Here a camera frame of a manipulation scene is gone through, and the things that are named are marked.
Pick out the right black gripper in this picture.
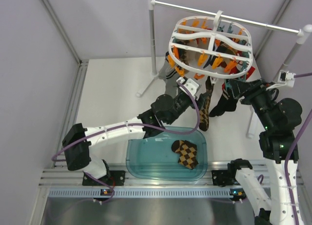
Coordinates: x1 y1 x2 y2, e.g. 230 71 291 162
229 77 275 129

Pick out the brown argyle sock front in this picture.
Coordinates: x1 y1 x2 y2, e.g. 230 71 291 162
199 77 214 132

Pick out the brown argyle sock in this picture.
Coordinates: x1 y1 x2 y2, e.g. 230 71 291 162
199 77 214 132
171 140 198 170

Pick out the white oval clip hanger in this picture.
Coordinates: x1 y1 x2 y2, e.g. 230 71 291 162
168 16 253 79

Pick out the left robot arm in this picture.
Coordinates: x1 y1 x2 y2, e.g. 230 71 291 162
62 91 208 184

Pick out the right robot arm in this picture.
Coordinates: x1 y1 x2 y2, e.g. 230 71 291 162
226 79 310 225

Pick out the black sock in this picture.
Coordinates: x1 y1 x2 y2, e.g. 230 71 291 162
209 84 238 117

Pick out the red sock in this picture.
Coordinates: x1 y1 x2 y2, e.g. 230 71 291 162
245 66 255 80

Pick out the grey striped sock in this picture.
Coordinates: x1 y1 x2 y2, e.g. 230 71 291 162
158 52 179 98

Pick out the brown argyle sock back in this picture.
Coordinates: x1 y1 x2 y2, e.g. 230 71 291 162
171 140 198 170

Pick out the teal plastic basin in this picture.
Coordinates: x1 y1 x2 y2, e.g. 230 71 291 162
126 131 208 181

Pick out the white drying rack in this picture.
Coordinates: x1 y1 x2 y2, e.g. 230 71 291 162
135 0 312 139

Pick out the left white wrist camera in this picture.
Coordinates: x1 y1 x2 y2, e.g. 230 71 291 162
176 77 201 99

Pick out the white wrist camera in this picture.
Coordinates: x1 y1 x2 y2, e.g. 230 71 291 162
277 70 296 88
176 77 201 99

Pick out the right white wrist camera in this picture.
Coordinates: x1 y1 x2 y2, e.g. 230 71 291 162
277 70 296 88

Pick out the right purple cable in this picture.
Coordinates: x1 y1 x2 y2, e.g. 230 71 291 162
284 72 312 225

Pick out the purple cable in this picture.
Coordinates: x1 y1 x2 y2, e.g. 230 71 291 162
284 72 312 225
51 80 201 204

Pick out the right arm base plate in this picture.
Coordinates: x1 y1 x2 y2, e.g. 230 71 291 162
211 170 239 187

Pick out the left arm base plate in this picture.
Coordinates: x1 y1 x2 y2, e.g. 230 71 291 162
82 170 125 186

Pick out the perforated cable duct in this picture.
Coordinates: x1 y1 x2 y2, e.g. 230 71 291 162
48 187 243 198

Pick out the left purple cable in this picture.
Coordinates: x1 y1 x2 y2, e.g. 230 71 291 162
51 80 201 204

